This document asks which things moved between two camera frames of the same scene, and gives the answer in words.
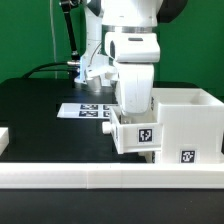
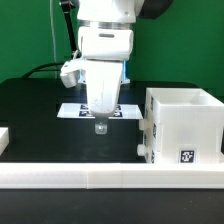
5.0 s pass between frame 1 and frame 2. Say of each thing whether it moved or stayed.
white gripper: moved
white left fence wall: stayed
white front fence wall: stayed
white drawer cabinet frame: stayed
